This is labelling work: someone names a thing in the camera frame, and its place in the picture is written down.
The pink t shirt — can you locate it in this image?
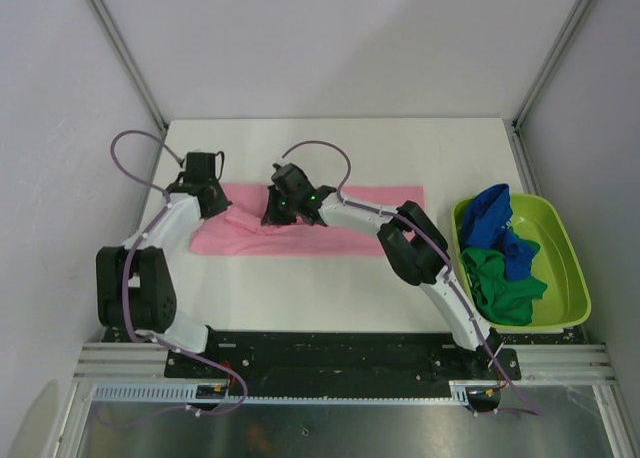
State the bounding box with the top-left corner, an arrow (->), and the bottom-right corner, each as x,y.
188,181 -> 426,259

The grey slotted cable duct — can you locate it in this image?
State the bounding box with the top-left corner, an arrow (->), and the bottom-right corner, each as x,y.
93,381 -> 501,405

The left aluminium frame post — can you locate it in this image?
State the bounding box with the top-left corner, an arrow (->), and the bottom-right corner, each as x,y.
85,0 -> 168,134

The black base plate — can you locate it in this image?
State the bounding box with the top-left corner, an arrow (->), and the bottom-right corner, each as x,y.
164,330 -> 522,398

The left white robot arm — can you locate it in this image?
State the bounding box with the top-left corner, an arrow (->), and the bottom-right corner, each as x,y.
96,151 -> 231,378

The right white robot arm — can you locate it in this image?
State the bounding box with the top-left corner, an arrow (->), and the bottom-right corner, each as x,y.
262,162 -> 502,379

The aluminium frame post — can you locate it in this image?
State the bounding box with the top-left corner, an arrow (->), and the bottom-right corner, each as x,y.
85,0 -> 168,134
510,0 -> 614,129

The right aluminium frame post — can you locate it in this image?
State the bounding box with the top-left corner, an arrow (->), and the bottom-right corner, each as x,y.
510,0 -> 614,129

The lime green plastic basin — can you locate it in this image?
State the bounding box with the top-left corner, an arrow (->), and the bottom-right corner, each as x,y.
450,192 -> 592,334

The blue t shirt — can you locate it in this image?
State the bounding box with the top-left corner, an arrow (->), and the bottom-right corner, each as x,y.
459,183 -> 540,282

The green t shirt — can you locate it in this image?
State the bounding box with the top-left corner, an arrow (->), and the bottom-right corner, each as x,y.
461,248 -> 548,327

